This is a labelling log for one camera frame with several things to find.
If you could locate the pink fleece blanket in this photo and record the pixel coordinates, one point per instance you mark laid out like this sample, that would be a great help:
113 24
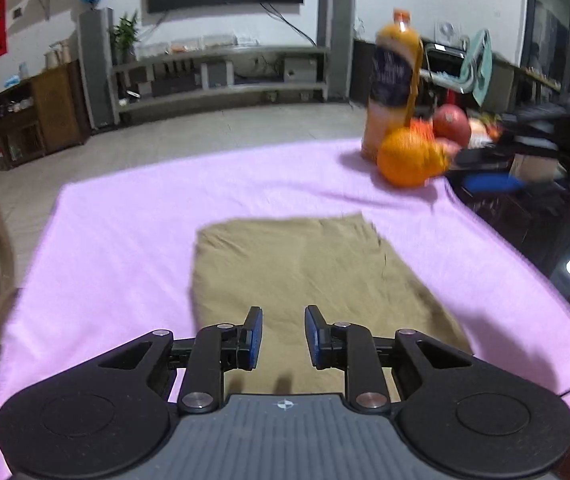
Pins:
115 240

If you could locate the red apple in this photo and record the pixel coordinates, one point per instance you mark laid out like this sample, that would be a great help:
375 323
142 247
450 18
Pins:
452 122

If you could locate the grey television stand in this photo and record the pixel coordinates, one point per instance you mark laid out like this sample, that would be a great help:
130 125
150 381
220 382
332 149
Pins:
225 94

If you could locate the grey subwoofer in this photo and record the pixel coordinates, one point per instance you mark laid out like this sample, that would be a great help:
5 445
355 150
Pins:
299 70

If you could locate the dark low cabinet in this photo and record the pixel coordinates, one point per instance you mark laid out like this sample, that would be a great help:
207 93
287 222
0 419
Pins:
360 70

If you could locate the khaki pants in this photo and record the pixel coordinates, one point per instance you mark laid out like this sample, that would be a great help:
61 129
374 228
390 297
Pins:
315 270

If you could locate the wooden cabinet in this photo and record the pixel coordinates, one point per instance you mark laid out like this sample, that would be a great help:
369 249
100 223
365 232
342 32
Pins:
57 110

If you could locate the small silver speaker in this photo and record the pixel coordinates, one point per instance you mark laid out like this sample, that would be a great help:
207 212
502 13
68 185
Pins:
217 75

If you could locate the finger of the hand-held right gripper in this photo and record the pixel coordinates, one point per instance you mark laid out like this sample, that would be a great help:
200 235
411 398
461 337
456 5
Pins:
530 132
495 183

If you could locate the white kettle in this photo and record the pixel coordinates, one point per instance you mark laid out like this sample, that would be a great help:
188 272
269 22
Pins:
53 57

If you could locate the tall grey floor speaker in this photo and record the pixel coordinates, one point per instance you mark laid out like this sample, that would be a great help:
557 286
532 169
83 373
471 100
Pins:
335 45
97 70

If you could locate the large orange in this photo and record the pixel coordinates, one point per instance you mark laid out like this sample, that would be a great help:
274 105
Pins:
407 160

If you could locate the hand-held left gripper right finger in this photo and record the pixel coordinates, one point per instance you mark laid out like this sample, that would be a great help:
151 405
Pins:
315 337

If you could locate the white desk fan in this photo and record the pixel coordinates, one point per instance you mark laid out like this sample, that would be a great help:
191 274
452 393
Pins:
446 32

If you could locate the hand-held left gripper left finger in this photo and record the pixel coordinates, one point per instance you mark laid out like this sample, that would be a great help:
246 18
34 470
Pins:
254 340

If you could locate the potted green plant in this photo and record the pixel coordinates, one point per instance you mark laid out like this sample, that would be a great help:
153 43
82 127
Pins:
125 35

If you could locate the black receiver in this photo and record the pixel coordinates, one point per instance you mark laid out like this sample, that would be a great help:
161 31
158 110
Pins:
175 87

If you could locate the orange juice bottle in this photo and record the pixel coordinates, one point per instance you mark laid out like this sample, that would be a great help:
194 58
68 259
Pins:
390 75

